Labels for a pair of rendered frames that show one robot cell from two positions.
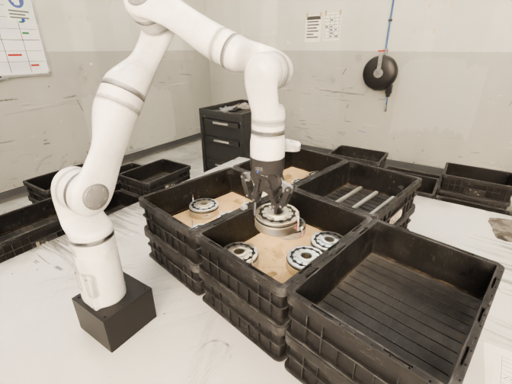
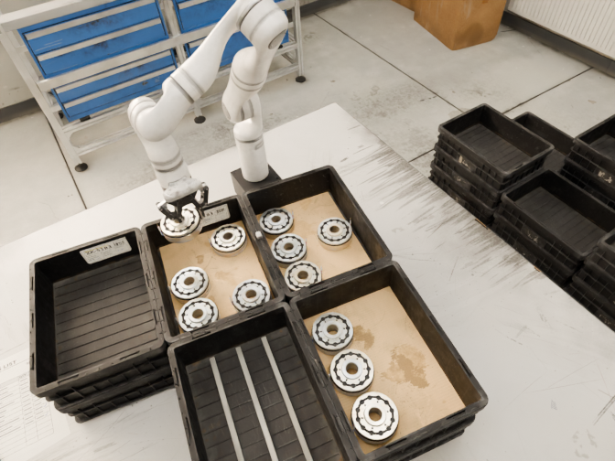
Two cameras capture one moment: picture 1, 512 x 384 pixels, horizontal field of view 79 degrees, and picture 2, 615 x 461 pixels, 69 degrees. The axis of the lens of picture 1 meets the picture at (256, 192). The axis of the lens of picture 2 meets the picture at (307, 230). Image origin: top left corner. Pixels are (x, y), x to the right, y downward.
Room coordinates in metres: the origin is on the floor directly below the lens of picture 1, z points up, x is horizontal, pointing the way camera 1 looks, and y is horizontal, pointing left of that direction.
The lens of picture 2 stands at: (1.28, -0.59, 1.88)
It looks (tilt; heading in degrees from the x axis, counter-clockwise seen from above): 51 degrees down; 117
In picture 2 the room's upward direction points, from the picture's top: 5 degrees counter-clockwise
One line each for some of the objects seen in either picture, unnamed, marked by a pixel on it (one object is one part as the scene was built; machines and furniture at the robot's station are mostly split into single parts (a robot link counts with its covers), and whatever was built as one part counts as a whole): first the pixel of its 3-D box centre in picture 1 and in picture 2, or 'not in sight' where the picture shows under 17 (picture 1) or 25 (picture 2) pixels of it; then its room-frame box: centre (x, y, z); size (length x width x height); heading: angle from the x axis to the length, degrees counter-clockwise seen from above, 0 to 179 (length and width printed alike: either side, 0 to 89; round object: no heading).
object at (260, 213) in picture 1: (276, 213); (179, 220); (0.63, -0.05, 1.01); 0.10 x 0.10 x 0.01
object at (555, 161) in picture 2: not in sight; (532, 157); (1.57, 1.47, 0.26); 0.40 x 0.30 x 0.23; 146
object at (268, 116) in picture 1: (267, 94); (155, 133); (0.64, -0.02, 1.28); 0.09 x 0.07 x 0.15; 150
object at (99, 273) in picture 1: (100, 266); (252, 154); (0.60, 0.37, 0.89); 0.09 x 0.09 x 0.17; 56
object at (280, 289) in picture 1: (287, 228); (208, 262); (0.72, -0.08, 0.92); 0.40 x 0.30 x 0.02; 136
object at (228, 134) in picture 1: (242, 155); not in sight; (2.78, 0.12, 0.45); 0.60 x 0.45 x 0.90; 146
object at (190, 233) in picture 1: (216, 195); (312, 225); (0.93, 0.13, 0.92); 0.40 x 0.30 x 0.02; 136
